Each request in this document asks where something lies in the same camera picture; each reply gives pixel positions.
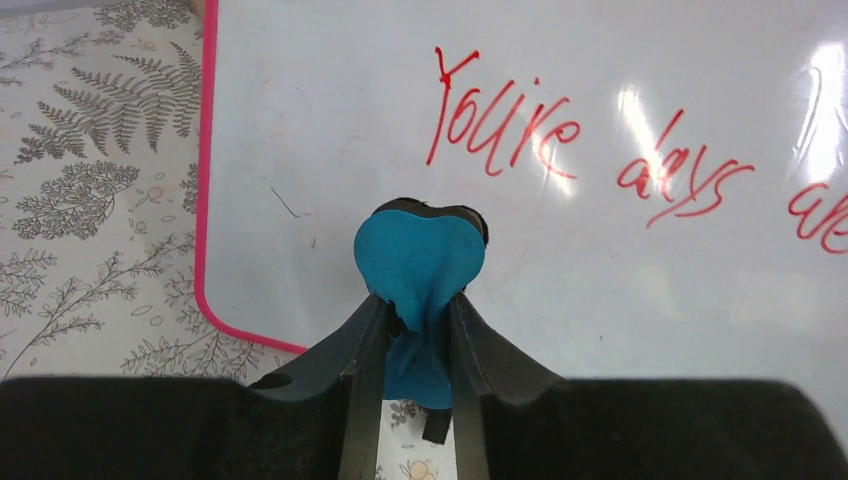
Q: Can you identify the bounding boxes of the blue heart eraser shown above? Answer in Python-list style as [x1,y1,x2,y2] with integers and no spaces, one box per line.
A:
[353,197,489,444]

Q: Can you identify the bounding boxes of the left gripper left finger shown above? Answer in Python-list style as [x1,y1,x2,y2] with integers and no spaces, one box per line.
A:
[248,295,391,479]

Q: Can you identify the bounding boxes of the floral patterned tablecloth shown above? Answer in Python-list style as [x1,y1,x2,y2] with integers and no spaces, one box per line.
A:
[0,0,458,480]

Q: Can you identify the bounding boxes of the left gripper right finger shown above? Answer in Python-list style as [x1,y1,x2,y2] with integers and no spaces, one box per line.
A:
[449,294,564,479]

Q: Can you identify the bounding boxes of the pink framed whiteboard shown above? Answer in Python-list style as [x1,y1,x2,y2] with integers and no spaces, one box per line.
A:
[193,0,848,458]

